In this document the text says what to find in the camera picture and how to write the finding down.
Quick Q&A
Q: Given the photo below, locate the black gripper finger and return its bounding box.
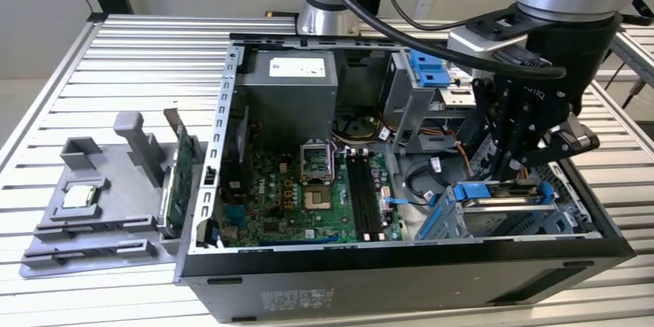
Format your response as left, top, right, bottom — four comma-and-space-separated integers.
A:
473, 76, 538, 181
515, 118, 601, 169

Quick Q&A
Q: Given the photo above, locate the hard disk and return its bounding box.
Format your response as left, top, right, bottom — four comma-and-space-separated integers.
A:
447, 182, 557, 208

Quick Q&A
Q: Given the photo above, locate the metal disk bay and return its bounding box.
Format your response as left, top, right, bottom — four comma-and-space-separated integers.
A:
417, 179, 602, 238

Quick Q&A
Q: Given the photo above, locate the aluminium side table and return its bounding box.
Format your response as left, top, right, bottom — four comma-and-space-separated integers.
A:
608, 23, 654, 113

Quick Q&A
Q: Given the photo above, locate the grey metal drive cage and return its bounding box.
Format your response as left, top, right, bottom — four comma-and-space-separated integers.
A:
382, 49, 491, 152

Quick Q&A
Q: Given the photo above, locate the black RAM slot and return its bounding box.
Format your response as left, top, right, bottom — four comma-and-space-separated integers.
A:
357, 149, 389, 242
347, 149, 375, 242

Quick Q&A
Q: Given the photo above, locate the thin locking lever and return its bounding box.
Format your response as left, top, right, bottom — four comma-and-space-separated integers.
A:
330, 142, 341, 185

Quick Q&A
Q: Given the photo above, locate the metal socket cover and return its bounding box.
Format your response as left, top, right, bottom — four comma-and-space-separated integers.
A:
299, 139, 337, 185

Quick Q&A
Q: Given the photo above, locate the CPU socket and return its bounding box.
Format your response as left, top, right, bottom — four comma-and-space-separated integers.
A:
303, 185, 338, 211

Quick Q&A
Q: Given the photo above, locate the grey power supply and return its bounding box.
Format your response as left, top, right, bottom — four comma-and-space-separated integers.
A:
238, 49, 339, 144

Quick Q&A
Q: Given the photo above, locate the green motherboard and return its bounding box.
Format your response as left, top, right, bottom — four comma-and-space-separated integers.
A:
216, 146, 405, 247

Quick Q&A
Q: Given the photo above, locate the black open PC case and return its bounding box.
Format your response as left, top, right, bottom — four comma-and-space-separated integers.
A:
172, 32, 638, 324

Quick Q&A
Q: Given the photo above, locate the green graphics card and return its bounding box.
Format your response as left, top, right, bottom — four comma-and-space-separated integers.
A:
158, 107, 200, 238

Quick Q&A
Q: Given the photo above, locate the grey parts rack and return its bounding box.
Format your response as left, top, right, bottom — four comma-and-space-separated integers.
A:
19, 111, 211, 279

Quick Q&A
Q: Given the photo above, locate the silver CPU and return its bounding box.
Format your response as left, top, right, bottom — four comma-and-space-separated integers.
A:
60, 185, 99, 209

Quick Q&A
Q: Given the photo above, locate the dark RAM stick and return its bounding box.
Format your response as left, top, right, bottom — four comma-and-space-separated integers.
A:
24, 244, 148, 260

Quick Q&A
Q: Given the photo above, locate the thin orange wire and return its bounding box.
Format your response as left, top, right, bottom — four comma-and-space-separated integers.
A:
421, 129, 471, 171

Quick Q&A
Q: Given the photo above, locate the blue plastic drive bracket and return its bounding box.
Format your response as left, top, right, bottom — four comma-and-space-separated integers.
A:
407, 47, 454, 89

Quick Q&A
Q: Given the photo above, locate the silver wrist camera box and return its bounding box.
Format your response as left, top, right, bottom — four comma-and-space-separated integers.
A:
447, 16, 530, 64

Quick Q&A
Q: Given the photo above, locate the thick black cable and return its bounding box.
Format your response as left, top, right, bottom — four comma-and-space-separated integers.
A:
309, 0, 569, 81

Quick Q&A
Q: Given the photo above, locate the black data wire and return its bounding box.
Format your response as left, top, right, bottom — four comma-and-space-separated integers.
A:
406, 156, 451, 205

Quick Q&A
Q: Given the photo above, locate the yellow wire bundle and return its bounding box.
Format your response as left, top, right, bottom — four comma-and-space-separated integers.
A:
330, 127, 385, 145

